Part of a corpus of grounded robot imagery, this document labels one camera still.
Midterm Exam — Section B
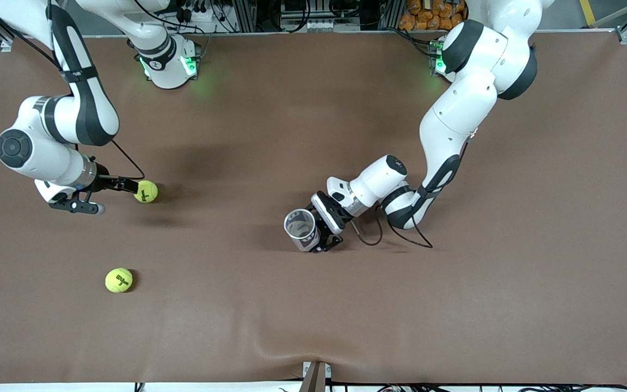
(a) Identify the yellow Wilson tennis ball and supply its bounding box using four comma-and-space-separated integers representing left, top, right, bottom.
105, 268, 133, 293
134, 180, 159, 204

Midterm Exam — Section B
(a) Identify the clear Wilson tennis ball can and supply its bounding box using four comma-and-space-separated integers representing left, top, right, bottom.
284, 209, 322, 252

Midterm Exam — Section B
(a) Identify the brown table mat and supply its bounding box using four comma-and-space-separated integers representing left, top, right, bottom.
0, 32, 627, 385

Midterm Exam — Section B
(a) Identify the white terminal strip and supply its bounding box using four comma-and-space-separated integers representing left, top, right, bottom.
281, 19, 347, 32

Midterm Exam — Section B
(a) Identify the white power strip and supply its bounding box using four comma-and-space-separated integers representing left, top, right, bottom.
175, 4, 222, 23

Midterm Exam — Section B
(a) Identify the aluminium rack profile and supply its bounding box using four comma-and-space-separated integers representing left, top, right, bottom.
232, 0, 257, 32
379, 0, 401, 30

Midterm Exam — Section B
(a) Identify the pile of orange lumpy items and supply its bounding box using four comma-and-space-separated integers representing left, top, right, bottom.
399, 0, 466, 31

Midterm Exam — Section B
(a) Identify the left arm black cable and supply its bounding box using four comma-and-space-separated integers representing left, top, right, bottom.
353, 207, 434, 249

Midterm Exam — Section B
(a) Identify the table edge clamp bracket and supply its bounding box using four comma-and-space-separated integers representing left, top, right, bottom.
301, 360, 331, 392

